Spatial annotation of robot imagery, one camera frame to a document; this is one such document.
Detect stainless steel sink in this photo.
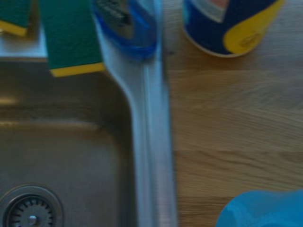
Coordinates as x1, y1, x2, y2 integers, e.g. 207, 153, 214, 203
0, 0, 178, 227

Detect metal sink drain strainer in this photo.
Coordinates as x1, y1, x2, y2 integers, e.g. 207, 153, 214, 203
0, 183, 64, 227

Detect blue dish soap bottle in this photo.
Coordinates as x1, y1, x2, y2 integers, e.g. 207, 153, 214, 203
91, 0, 163, 61

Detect blue and yellow canister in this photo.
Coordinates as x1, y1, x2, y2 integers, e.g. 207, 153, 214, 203
181, 0, 286, 59

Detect green and yellow sponge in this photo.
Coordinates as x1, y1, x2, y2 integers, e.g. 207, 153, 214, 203
39, 0, 106, 78
0, 0, 33, 37

